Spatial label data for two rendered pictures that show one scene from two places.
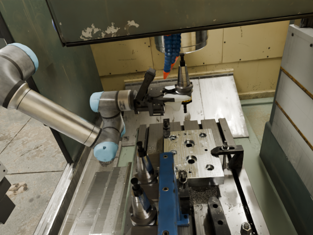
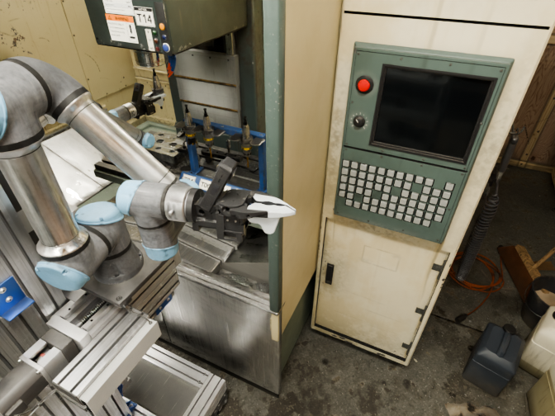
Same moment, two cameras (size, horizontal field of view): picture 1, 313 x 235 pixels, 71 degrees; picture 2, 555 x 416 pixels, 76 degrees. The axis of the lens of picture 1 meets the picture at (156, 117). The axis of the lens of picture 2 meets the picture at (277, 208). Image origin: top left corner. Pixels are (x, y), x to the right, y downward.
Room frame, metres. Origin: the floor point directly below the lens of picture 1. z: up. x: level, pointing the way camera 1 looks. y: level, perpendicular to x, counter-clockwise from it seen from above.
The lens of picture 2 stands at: (-0.55, 1.51, 2.01)
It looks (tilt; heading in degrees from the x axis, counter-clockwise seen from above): 38 degrees down; 288
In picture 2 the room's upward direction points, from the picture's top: straight up
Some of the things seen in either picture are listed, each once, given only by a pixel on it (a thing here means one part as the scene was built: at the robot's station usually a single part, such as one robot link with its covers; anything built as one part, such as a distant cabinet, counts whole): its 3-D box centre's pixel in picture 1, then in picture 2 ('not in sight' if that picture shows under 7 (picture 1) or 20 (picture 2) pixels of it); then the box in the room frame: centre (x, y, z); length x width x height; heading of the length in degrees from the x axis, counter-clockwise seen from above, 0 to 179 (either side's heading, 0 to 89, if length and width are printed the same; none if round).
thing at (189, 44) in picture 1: (180, 24); (149, 50); (0.67, -0.11, 1.52); 0.16 x 0.16 x 0.12
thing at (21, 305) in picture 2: not in sight; (11, 300); (0.30, 1.16, 1.23); 0.07 x 0.04 x 0.08; 83
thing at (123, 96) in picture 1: (126, 100); (130, 111); (0.71, 0.10, 1.28); 0.08 x 0.05 x 0.08; 168
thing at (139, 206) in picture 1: (140, 201); (206, 122); (0.29, 0.06, 1.26); 0.04 x 0.04 x 0.07
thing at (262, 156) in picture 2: not in sight; (263, 166); (0.01, 0.04, 1.05); 0.10 x 0.05 x 0.30; 83
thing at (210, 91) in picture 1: (181, 114); (98, 156); (1.33, -0.18, 0.75); 0.89 x 0.67 x 0.26; 83
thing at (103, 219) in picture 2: not in sight; (101, 227); (0.17, 0.93, 1.33); 0.13 x 0.12 x 0.14; 97
